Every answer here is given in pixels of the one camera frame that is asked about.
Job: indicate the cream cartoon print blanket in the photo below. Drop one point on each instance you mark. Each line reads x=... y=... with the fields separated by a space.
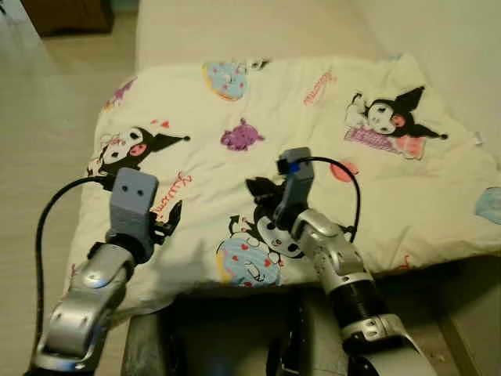
x=313 y=117

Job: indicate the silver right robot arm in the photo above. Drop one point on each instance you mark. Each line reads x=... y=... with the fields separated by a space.
x=337 y=258

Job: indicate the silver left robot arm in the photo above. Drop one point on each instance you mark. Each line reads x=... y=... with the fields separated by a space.
x=86 y=313

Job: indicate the robot left leg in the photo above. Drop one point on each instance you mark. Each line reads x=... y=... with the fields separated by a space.
x=149 y=345

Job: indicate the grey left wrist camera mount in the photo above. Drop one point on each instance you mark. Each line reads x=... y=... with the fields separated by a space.
x=133 y=205

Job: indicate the robot leg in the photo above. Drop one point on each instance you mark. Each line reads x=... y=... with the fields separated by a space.
x=313 y=337
x=149 y=345

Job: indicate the robot right leg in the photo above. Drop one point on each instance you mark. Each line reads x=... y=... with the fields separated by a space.
x=313 y=337

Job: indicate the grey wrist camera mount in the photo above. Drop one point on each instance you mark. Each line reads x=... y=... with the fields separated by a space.
x=293 y=188
x=133 y=205

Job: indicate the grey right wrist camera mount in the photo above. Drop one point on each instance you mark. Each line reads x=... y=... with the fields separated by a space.
x=293 y=188

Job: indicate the cream sheeted mattress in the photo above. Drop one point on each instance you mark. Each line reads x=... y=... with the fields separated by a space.
x=258 y=27

